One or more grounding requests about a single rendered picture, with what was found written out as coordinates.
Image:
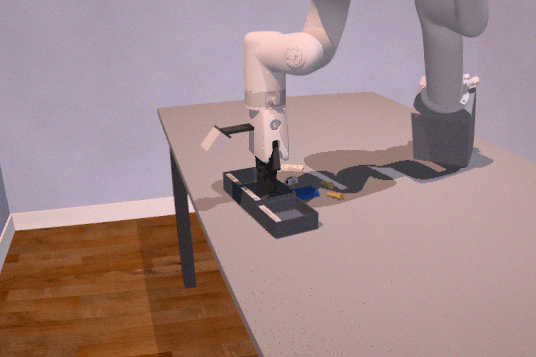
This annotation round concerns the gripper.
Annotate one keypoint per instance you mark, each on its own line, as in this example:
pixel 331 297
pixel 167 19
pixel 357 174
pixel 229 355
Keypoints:
pixel 268 142

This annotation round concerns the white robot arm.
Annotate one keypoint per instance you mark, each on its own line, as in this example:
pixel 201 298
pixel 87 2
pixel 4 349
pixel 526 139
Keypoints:
pixel 269 56

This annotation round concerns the yellow bolt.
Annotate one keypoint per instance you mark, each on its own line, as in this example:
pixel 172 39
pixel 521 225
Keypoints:
pixel 339 196
pixel 330 185

